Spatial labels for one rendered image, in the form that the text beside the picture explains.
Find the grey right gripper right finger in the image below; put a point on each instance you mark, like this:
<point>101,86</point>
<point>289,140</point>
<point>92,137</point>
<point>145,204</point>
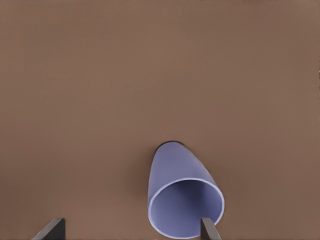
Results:
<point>209,230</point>

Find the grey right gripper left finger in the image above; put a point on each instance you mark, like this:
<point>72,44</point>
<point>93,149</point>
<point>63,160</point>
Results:
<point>53,230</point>

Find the blue cup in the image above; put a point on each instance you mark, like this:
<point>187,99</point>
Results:
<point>178,175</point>

